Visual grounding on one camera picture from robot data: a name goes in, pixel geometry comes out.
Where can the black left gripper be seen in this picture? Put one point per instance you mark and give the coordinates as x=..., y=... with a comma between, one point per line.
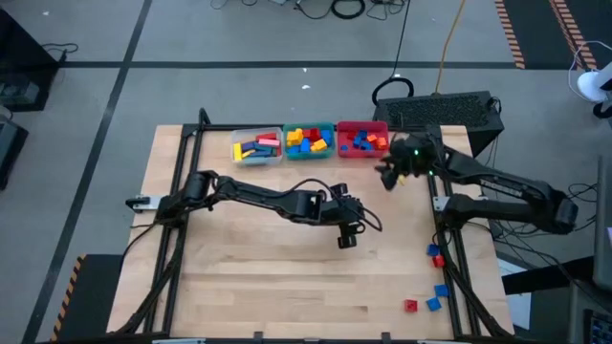
x=342, y=210

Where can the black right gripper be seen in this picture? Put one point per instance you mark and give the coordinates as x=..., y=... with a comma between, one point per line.
x=412, y=154

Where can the small red toy block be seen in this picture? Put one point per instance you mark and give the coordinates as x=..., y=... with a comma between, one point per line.
x=410, y=306
x=351, y=136
x=438, y=261

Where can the medium yellow toy block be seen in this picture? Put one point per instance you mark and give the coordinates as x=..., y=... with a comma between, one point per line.
x=297, y=134
x=319, y=145
x=291, y=141

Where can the medium red toy block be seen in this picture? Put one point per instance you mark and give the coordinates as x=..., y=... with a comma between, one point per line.
x=317, y=135
x=310, y=133

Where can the long purple-blue block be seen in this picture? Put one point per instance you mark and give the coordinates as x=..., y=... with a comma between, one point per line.
x=264, y=153
x=248, y=145

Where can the long pink block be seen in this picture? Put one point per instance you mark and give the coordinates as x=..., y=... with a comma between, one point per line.
x=270, y=143

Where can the long red block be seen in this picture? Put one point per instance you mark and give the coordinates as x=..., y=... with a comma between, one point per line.
x=267, y=136

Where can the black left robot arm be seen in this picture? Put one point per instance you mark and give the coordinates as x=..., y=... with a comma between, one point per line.
x=258, y=196

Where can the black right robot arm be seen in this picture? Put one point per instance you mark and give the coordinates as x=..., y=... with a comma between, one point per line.
x=507, y=186

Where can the red plastic bin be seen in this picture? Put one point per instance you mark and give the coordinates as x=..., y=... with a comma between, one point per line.
x=345, y=129

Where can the teal plastic bin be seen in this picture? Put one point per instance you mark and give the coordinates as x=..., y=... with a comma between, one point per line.
x=309, y=156

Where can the black computer case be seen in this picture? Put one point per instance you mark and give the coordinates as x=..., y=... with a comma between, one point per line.
x=440, y=112

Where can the clear plastic bin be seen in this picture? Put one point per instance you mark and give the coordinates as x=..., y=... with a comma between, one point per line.
x=233, y=131

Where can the white paper sheet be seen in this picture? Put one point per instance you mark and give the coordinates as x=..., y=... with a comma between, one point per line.
x=518, y=301

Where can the black flat board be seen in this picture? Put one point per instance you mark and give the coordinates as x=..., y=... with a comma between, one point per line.
x=550, y=277

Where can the black orange-striped floor mat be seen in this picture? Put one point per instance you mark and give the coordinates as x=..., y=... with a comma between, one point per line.
x=535, y=28

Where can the white round device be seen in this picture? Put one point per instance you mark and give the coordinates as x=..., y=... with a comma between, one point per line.
x=590, y=86

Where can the black hazard-striped floor mat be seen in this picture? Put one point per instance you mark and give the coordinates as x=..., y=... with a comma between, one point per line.
x=95, y=296

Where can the black keyboard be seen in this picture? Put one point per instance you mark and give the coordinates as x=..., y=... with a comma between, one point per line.
x=600, y=329

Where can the grey equipment box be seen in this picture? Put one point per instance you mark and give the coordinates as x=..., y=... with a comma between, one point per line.
x=9, y=143

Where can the black cabinet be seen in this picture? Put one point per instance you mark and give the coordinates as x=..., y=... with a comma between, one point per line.
x=24, y=57

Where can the silver metal bracket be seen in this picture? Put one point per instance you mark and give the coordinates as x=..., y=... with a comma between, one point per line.
x=439, y=203
x=146, y=202

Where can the black aluminium table frame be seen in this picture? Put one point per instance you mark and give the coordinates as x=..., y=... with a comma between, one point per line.
x=212, y=127

